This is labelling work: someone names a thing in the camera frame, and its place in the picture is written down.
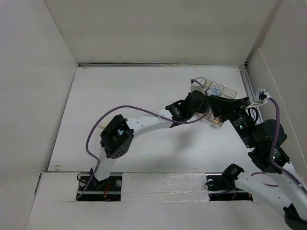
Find clear three-compartment organizer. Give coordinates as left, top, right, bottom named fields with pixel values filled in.
left=191, top=78, right=238, bottom=127

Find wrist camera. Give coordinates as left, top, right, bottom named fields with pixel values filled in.
left=190, top=77, right=207, bottom=92
left=248, top=88, right=270, bottom=108

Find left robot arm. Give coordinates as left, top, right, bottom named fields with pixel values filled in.
left=90, top=91, right=209, bottom=190

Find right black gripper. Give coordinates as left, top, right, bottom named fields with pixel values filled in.
left=205, top=94, right=257, bottom=147

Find aluminium rail right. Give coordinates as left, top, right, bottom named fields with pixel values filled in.
left=239, top=64, right=263, bottom=120

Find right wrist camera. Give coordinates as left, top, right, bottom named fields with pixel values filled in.
left=248, top=88, right=270, bottom=108

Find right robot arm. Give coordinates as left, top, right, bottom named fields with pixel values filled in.
left=203, top=93, right=307, bottom=230

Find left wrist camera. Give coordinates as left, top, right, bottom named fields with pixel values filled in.
left=190, top=77, right=207, bottom=92

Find purple cable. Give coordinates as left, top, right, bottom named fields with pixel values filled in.
left=76, top=80, right=212, bottom=196
left=215, top=95, right=307, bottom=196

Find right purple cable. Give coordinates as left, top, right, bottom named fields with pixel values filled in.
left=215, top=95, right=307, bottom=196

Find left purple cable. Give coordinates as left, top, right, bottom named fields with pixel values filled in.
left=76, top=80, right=212, bottom=196

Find yellow highlighter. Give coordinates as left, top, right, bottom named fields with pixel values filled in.
left=98, top=124, right=106, bottom=129

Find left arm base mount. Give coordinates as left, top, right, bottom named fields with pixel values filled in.
left=76, top=173, right=122, bottom=202

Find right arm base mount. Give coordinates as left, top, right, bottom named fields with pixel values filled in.
left=203, top=164, right=253, bottom=201

